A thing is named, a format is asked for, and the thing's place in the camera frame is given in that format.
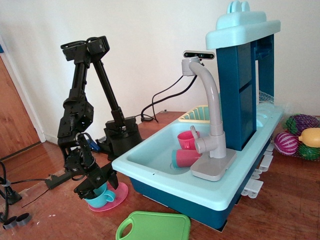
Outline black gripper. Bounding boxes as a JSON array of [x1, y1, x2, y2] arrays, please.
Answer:
[[73, 164, 119, 200]]

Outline teal plastic cup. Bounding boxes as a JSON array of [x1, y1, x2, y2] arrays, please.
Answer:
[[84, 183, 116, 208]]

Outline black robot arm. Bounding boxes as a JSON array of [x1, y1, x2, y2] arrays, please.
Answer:
[[57, 36, 143, 200]]

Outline lying pink cup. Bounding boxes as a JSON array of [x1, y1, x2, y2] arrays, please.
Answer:
[[171, 149, 202, 168]]

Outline upright pink cup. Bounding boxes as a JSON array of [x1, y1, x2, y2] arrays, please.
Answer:
[[177, 130, 196, 150]]

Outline blue toy kitchen sink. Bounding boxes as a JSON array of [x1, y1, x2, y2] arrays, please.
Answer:
[[112, 0, 282, 229]]

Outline pink plastic plate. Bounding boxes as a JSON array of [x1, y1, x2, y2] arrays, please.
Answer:
[[88, 182, 129, 212]]

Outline black power strip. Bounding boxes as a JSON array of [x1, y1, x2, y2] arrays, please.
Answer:
[[44, 172, 71, 190]]

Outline green plastic cutting board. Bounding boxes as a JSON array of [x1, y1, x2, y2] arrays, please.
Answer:
[[115, 211, 191, 240]]

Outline black tape roll right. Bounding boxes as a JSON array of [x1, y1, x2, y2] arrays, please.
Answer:
[[16, 212, 32, 227]]

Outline black tape roll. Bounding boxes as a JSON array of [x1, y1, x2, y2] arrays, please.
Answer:
[[16, 212, 32, 227], [2, 216, 17, 230]]

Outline black tripod stand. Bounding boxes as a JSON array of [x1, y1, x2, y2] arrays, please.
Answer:
[[0, 161, 48, 223]]

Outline black tape roll left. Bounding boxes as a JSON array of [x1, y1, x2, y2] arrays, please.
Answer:
[[2, 216, 17, 230]]

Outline wooden door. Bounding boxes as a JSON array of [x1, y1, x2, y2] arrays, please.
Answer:
[[0, 60, 40, 159]]

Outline grey toy faucet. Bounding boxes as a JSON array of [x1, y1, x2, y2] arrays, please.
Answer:
[[181, 57, 237, 182]]

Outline yellow dish rack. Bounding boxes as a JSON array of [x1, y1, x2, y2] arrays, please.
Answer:
[[178, 105, 210, 124]]

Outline white plastic clips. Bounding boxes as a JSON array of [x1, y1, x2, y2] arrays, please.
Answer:
[[241, 143, 274, 199]]

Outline black webcam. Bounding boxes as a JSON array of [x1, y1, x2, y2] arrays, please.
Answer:
[[183, 50, 216, 60]]

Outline net bag of toy vegetables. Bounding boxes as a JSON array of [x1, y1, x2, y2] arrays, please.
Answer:
[[274, 114, 320, 161]]

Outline yellow toy lemon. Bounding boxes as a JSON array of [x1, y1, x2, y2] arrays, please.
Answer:
[[298, 127, 320, 148]]

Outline black camera cable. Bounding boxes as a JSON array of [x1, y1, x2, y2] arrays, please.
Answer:
[[140, 74, 198, 123]]

